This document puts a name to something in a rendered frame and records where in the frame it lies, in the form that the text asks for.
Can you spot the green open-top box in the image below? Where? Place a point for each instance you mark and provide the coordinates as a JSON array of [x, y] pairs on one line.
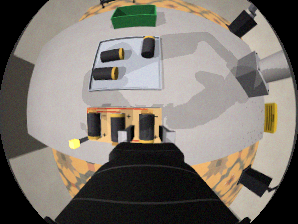
[[129, 16]]

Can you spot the wooden battery holder board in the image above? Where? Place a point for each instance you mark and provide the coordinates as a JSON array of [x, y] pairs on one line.
[[132, 118]]

